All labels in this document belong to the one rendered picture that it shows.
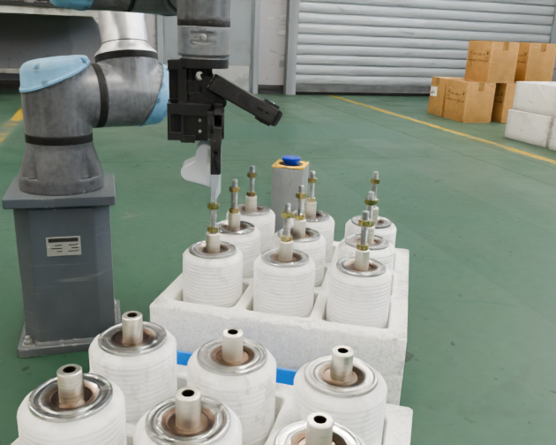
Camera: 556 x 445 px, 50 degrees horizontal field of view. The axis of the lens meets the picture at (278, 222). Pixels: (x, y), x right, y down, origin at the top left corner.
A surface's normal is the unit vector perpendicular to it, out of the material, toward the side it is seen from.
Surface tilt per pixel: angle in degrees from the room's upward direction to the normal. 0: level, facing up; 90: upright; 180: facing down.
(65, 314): 90
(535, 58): 90
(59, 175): 72
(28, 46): 90
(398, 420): 0
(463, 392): 0
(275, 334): 90
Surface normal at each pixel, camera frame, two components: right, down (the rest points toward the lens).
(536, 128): -0.96, 0.05
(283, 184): -0.22, 0.29
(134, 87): 0.51, -0.02
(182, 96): 0.08, 0.30
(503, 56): 0.30, 0.30
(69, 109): 0.59, 0.29
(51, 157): 0.09, 0.00
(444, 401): 0.04, -0.95
